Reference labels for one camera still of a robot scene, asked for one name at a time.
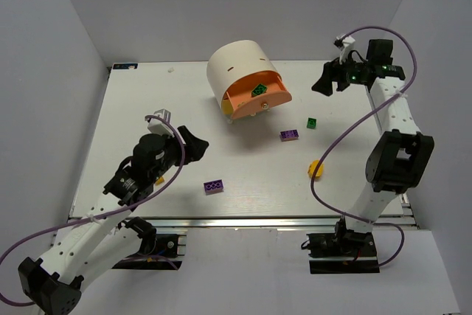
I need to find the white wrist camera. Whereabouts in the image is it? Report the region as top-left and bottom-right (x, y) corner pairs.
(333, 35), (355, 64)
(145, 108), (175, 139)

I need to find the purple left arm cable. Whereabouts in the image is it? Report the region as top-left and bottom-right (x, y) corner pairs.
(0, 114), (186, 307)

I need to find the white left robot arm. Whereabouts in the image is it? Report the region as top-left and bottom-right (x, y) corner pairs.
(18, 125), (209, 314)

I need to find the purple lego brick underside up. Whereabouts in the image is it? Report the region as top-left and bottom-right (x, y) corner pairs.
(204, 179), (224, 195)

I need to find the blue label sticker left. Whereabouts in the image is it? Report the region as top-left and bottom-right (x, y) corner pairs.
(112, 63), (138, 70)

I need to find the aluminium table edge rail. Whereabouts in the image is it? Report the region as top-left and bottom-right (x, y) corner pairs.
(66, 215), (417, 229)

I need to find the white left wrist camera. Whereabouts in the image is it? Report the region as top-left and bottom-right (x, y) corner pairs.
(145, 108), (175, 139)

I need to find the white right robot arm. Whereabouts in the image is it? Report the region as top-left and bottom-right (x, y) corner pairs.
(312, 36), (434, 234)

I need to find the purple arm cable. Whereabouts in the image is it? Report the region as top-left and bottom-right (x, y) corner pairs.
(310, 26), (418, 269)
(0, 114), (186, 307)

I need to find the yellow rounded lego brick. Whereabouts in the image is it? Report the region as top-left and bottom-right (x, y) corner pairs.
(308, 159), (325, 180)

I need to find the small green lego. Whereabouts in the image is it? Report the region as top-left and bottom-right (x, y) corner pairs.
(307, 117), (317, 129)

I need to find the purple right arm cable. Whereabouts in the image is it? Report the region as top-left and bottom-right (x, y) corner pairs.
(310, 26), (418, 269)

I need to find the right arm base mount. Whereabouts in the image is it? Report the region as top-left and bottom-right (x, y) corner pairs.
(300, 218), (380, 274)

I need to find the white round drawer cabinet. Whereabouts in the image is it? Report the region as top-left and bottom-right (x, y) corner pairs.
(206, 40), (292, 121)

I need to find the large green lego brick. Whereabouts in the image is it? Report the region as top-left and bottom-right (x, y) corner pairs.
(251, 83), (267, 97)

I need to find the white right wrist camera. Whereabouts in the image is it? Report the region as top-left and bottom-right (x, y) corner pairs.
(333, 35), (355, 64)

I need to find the orange open drawer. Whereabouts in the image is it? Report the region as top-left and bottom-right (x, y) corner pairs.
(221, 71), (292, 120)

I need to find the purple lego brick studs up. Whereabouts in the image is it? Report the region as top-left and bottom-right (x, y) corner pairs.
(280, 129), (299, 142)

